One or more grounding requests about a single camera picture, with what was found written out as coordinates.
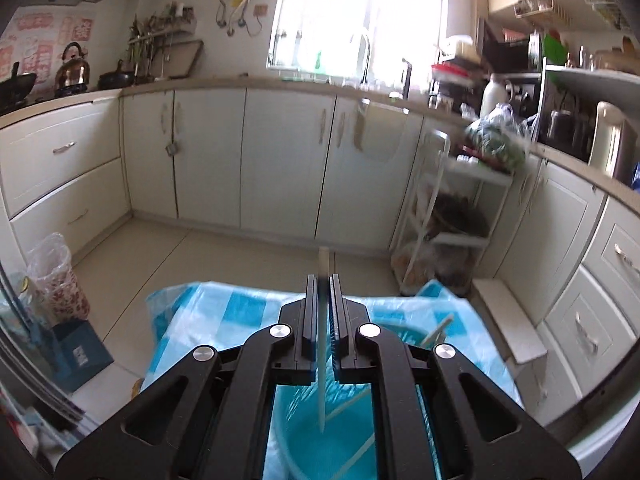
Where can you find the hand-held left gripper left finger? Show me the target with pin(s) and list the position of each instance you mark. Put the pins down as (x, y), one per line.
(312, 315)

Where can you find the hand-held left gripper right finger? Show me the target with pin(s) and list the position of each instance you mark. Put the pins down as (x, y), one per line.
(334, 315)

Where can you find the blue perforated plastic basket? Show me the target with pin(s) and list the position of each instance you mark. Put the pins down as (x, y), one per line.
(320, 455)

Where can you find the blue checked plastic tablecloth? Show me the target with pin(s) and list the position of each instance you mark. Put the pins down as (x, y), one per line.
(225, 310)

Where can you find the white sink base cabinet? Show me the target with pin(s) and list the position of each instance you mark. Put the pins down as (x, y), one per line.
(280, 160)

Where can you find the white hanging door bin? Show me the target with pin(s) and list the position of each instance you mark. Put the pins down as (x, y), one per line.
(375, 130)

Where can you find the white rolling cart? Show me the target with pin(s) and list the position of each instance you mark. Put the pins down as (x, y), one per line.
(480, 175)

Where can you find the metal cabinet door lock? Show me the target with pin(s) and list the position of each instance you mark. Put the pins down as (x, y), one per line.
(172, 150)

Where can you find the blue dustpan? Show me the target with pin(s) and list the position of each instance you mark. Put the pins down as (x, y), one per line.
(82, 355)

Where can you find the plastic bag of greens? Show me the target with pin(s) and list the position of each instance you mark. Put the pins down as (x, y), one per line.
(495, 135)

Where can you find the black tap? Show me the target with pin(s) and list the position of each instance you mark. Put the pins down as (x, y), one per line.
(407, 80)

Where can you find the clear bag with floral contents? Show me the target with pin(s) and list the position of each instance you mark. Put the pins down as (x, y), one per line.
(60, 285)

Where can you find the white side base cabinet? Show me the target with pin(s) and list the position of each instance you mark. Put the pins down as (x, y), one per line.
(590, 260)

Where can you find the chrome sink faucet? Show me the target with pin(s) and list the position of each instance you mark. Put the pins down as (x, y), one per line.
(366, 55)

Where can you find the white thermos jug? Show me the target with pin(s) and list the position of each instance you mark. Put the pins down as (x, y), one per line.
(492, 97)

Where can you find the dish rack with red bowls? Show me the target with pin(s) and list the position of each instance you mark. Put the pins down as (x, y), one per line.
(452, 67)

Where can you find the dark framed tray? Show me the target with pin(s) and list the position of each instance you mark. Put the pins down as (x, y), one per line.
(182, 60)

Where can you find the white drawer cabinet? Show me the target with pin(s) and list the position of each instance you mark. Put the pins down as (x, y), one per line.
(60, 175)

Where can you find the steel pot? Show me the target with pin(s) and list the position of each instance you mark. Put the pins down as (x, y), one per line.
(561, 127)

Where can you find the kitchen window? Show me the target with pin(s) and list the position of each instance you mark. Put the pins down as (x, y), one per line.
(355, 10)

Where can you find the black frying pan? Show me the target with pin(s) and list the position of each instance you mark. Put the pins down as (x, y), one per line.
(116, 80)

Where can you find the black microwave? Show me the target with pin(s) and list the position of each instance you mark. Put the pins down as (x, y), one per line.
(507, 52)

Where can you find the white electric water boiler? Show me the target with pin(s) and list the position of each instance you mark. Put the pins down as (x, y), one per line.
(612, 140)

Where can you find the green cutting board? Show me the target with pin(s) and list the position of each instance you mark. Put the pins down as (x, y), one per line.
(554, 50)

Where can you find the black wok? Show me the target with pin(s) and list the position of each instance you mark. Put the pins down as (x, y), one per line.
(17, 87)

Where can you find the sliding door frame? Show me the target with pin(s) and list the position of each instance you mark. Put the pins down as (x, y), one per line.
(35, 360)

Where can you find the pink wall stickers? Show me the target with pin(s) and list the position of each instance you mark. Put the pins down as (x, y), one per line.
(42, 42)

